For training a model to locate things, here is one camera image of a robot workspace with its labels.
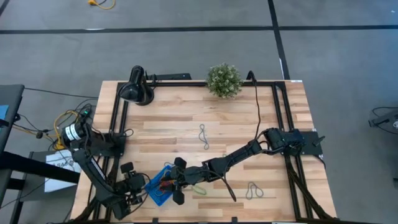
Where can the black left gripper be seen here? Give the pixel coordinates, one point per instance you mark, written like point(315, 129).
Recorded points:
point(134, 183)

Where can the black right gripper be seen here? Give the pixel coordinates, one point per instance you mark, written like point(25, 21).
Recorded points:
point(191, 175)

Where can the teal rubber band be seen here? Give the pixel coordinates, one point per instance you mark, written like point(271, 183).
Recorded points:
point(251, 183)
point(203, 137)
point(166, 163)

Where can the blue plastic slotted bin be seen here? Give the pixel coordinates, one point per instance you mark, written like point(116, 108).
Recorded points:
point(155, 194)

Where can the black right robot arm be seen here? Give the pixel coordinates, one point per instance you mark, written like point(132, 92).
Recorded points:
point(236, 157)

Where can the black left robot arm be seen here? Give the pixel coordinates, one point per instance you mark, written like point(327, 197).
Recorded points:
point(90, 168)

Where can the white paper sheet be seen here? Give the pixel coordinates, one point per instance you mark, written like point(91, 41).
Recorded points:
point(59, 183)

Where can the black hub with green light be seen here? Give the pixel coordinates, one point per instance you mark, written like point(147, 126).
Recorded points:
point(85, 112)

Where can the black metal beam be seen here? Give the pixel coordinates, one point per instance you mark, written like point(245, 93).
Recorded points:
point(37, 168)

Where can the black desk lamp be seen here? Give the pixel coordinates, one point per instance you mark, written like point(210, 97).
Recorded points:
point(135, 87)

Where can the black power strip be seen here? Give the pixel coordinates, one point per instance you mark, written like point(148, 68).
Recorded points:
point(174, 76)

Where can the potted green plant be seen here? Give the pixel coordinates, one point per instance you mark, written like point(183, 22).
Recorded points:
point(224, 81)

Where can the blue sheet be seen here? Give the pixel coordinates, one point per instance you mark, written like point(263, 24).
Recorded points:
point(3, 112)

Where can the gray side table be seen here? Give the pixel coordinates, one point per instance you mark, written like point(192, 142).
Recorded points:
point(11, 99)

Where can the black floor stand base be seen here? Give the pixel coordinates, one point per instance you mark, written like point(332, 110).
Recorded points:
point(385, 119)

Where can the small black camera bracket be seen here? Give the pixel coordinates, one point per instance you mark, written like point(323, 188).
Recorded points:
point(234, 220)
point(155, 221)

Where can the black aluminium table frame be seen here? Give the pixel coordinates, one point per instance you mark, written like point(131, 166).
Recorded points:
point(186, 84)

